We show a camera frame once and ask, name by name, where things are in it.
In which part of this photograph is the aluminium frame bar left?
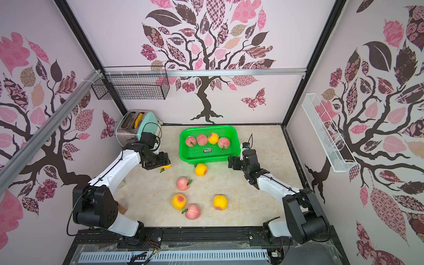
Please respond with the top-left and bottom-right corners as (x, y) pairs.
(1, 70), (101, 193)

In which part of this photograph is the aluminium frame bar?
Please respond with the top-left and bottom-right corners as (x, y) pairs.
(1, 70), (101, 193)
(106, 68), (307, 77)

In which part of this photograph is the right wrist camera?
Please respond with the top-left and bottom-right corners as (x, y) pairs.
(240, 142), (257, 161)

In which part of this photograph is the black wire wall basket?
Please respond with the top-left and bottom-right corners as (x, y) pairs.
(91, 66), (171, 100)

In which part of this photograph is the yellow peach with red blush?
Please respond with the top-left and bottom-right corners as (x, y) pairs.
(208, 132), (219, 145)

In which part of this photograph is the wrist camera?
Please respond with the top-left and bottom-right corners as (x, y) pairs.
(139, 132), (161, 150)
(240, 142), (257, 161)

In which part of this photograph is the pink peach front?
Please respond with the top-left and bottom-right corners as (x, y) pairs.
(182, 204), (201, 220)

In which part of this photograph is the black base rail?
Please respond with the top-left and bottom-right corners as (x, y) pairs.
(62, 226), (350, 265)

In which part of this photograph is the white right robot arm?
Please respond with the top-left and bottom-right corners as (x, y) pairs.
(228, 156), (331, 244)

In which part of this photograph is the yellow red peach front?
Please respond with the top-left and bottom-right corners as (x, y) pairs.
(171, 193), (187, 210)

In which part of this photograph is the green plastic basket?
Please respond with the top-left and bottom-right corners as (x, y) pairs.
(179, 125), (241, 165)

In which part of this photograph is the large pink peach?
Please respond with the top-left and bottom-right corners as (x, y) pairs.
(196, 134), (208, 146)

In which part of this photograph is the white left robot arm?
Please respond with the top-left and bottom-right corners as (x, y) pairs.
(70, 142), (171, 238)

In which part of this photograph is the mint green toaster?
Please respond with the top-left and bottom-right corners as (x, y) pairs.
(115, 110), (162, 147)

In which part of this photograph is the aluminium frame bar back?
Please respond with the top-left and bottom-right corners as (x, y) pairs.
(106, 68), (307, 77)

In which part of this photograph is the brown spice jar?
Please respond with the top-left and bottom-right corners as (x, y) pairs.
(118, 203), (128, 215)

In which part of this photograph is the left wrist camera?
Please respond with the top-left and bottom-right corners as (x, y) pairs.
(139, 132), (161, 150)

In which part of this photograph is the white vented cable duct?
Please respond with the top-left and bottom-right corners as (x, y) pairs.
(76, 249), (269, 265)

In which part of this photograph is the small pink peach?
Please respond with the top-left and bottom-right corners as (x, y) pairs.
(218, 137), (231, 150)

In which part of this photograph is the white wire wall shelf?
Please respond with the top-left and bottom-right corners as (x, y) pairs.
(301, 93), (357, 173)

